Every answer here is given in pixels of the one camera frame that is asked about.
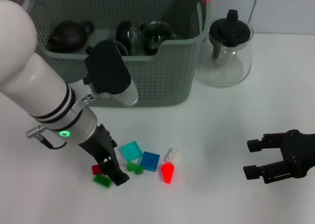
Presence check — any glass teacup with black sleeve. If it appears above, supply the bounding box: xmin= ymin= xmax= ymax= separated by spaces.
xmin=140 ymin=21 xmax=176 ymax=55
xmin=115 ymin=21 xmax=143 ymax=56
xmin=85 ymin=40 xmax=129 ymax=57

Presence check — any translucent green toy brick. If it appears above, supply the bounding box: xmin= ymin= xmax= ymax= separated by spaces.
xmin=126 ymin=161 xmax=145 ymax=175

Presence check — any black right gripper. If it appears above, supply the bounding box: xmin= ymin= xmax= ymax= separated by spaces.
xmin=243 ymin=129 xmax=315 ymax=185

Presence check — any left arm grey cable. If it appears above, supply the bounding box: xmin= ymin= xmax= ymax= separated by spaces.
xmin=40 ymin=138 xmax=67 ymax=150

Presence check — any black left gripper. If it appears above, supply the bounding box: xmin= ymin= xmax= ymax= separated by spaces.
xmin=78 ymin=124 xmax=130 ymax=187

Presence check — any teal square toy plate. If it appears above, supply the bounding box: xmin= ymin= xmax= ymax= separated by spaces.
xmin=120 ymin=140 xmax=144 ymax=162

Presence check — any dark clay teapot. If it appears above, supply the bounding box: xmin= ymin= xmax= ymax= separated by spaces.
xmin=46 ymin=19 xmax=95 ymax=54

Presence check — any blue square toy plate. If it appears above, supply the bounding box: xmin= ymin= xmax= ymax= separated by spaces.
xmin=140 ymin=151 xmax=160 ymax=172

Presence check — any grey-green perforated storage bin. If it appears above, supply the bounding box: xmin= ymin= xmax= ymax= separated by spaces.
xmin=23 ymin=0 xmax=213 ymax=108

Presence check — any red-orange sloped toy brick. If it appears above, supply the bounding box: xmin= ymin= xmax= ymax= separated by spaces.
xmin=160 ymin=162 xmax=177 ymax=185

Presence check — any white toy brick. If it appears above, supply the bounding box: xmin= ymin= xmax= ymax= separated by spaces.
xmin=163 ymin=148 xmax=184 ymax=163

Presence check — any glass teapot with black lid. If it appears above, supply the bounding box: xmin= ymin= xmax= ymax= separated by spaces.
xmin=195 ymin=9 xmax=254 ymax=88

